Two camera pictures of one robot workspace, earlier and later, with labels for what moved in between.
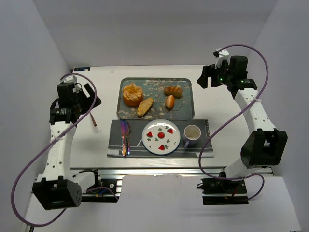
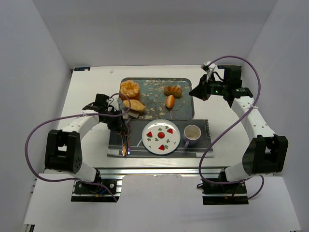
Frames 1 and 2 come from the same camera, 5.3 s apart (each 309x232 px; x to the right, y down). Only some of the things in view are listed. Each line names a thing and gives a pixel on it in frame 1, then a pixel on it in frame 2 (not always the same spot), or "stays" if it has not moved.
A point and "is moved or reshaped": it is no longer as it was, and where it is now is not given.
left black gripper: x=83 y=98 to x=120 y=124
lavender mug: x=191 y=135 stays
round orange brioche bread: x=133 y=95 is moved or reshaped
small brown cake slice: x=176 y=91 stays
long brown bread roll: x=144 y=106 to x=135 y=105
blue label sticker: x=82 y=69 stays
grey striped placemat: x=203 y=148 stays
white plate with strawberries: x=161 y=137 stays
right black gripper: x=213 y=76 to x=204 y=86
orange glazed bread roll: x=169 y=101 stays
